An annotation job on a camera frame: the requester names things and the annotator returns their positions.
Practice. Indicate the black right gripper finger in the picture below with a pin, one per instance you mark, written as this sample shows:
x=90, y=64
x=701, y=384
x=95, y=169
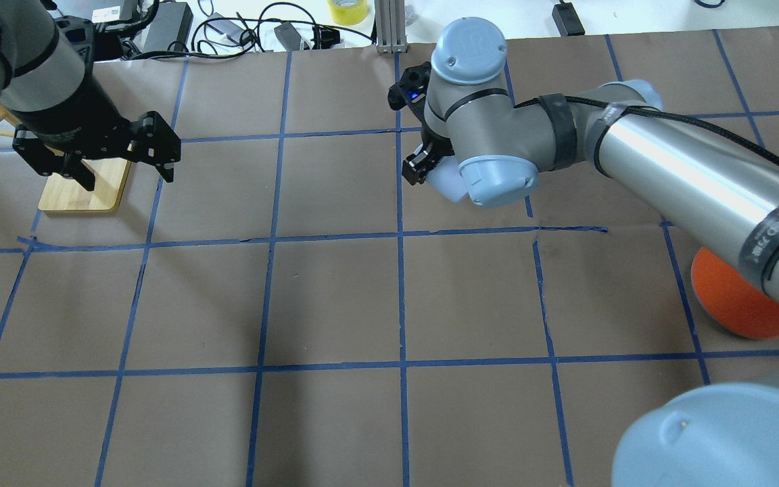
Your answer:
x=417, y=165

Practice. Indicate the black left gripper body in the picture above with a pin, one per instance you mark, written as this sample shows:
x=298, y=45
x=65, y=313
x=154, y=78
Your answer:
x=77, y=115

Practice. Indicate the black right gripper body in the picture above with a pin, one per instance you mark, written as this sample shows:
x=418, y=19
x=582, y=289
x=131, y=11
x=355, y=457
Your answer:
x=422, y=162

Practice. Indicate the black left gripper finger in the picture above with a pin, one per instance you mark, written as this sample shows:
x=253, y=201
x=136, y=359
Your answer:
x=46, y=162
x=153, y=141

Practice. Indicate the light blue plastic cup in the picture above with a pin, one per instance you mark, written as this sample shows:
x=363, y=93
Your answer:
x=447, y=180

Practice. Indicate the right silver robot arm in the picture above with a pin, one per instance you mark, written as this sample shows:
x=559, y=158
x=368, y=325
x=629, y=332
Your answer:
x=711, y=183

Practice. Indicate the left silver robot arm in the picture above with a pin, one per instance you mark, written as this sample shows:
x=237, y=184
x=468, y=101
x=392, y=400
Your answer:
x=43, y=59

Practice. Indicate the wooden cup stand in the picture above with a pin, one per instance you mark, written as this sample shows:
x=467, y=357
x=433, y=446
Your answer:
x=74, y=185

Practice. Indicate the black laptop charger brick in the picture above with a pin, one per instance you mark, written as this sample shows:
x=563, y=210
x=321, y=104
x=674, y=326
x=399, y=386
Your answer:
x=169, y=30

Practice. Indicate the yellow tape roll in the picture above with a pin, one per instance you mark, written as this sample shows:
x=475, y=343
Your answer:
x=348, y=12

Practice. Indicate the black power adapter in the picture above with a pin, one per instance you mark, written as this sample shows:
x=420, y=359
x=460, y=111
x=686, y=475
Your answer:
x=567, y=20

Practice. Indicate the orange can with silver lid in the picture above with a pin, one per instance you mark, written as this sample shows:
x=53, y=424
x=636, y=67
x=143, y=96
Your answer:
x=730, y=300

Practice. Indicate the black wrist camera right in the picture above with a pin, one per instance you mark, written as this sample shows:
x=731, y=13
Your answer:
x=411, y=89

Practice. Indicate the aluminium frame post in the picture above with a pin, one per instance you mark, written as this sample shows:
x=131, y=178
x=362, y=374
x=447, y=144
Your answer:
x=390, y=26

